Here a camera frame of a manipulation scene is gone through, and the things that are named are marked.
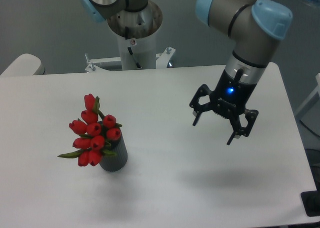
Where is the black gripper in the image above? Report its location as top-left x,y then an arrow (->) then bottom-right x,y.
189,69 -> 259,146

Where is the red tulip bouquet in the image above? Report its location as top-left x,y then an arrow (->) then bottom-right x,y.
58,94 -> 122,167

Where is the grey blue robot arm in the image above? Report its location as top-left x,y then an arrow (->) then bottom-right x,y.
80,0 -> 293,138

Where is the dark grey ribbed vase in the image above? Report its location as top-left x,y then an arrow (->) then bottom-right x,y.
98,121 -> 128,172

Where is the black device at table edge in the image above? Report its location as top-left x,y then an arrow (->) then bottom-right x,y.
300,191 -> 320,217

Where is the white chair armrest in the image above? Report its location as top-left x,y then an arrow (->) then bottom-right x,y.
0,53 -> 46,77

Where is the white frame at right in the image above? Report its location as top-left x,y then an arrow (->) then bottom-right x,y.
294,73 -> 320,120

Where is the black pedestal cable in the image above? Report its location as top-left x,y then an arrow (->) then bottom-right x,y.
127,46 -> 143,70

